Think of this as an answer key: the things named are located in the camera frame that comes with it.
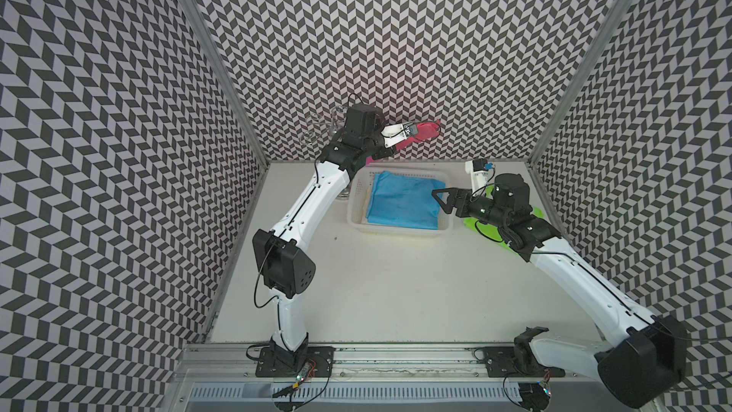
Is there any blue raincoat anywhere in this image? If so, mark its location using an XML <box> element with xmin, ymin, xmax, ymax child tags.
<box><xmin>366</xmin><ymin>172</ymin><xmax>446</xmax><ymax>230</ymax></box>

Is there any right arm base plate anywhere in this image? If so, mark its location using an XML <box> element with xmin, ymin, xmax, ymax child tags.
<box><xmin>473</xmin><ymin>345</ymin><xmax>566</xmax><ymax>380</ymax></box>

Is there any pink bunny raincoat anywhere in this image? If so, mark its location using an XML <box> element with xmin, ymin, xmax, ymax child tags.
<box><xmin>366</xmin><ymin>121</ymin><xmax>441</xmax><ymax>165</ymax></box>

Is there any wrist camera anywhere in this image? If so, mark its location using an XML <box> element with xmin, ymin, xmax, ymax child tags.
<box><xmin>381</xmin><ymin>121</ymin><xmax>419</xmax><ymax>148</ymax></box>
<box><xmin>464</xmin><ymin>158</ymin><xmax>495</xmax><ymax>193</ymax></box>

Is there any chrome glass holder stand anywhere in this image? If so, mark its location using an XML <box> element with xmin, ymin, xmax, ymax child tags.
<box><xmin>297</xmin><ymin>105</ymin><xmax>347</xmax><ymax>192</ymax></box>

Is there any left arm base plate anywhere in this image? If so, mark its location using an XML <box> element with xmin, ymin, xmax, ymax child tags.
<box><xmin>255</xmin><ymin>344</ymin><xmax>335</xmax><ymax>379</ymax></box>

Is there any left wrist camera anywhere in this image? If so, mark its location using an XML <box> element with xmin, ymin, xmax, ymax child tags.
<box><xmin>381</xmin><ymin>121</ymin><xmax>419</xmax><ymax>148</ymax></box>

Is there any green frog raincoat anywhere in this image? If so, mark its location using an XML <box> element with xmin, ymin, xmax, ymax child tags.
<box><xmin>467</xmin><ymin>183</ymin><xmax>537</xmax><ymax>252</ymax></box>

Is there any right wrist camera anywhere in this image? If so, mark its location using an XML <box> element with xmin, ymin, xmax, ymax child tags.
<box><xmin>464</xmin><ymin>158</ymin><xmax>495</xmax><ymax>193</ymax></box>

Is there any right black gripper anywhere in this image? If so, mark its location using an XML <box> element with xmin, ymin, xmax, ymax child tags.
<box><xmin>431</xmin><ymin>187</ymin><xmax>509</xmax><ymax>228</ymax></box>

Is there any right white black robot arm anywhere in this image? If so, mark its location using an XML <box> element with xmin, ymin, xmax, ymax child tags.
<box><xmin>432</xmin><ymin>174</ymin><xmax>688</xmax><ymax>408</ymax></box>

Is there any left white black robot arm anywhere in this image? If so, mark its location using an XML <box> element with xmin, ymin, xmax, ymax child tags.
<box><xmin>253</xmin><ymin>103</ymin><xmax>417</xmax><ymax>359</ymax></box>

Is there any white plastic basket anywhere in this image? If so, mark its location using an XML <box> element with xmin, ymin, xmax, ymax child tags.
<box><xmin>347</xmin><ymin>165</ymin><xmax>453</xmax><ymax>238</ymax></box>

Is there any aluminium front rail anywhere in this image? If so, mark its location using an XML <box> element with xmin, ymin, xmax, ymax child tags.
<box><xmin>170</xmin><ymin>342</ymin><xmax>653</xmax><ymax>385</ymax></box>

